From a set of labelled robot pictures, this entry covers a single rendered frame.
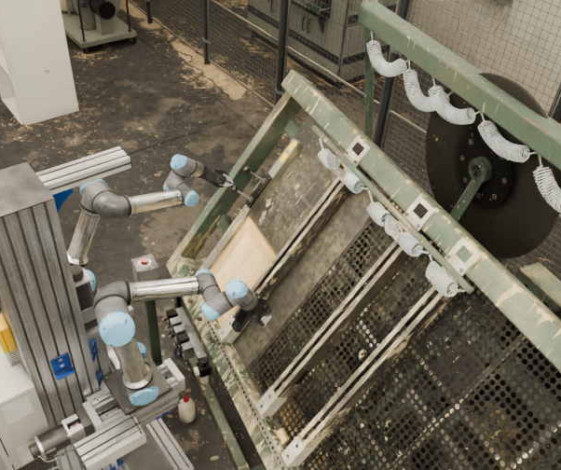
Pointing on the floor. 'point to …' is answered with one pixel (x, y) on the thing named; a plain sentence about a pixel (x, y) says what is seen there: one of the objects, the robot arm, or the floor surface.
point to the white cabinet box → (29, 57)
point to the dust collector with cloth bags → (95, 22)
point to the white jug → (186, 409)
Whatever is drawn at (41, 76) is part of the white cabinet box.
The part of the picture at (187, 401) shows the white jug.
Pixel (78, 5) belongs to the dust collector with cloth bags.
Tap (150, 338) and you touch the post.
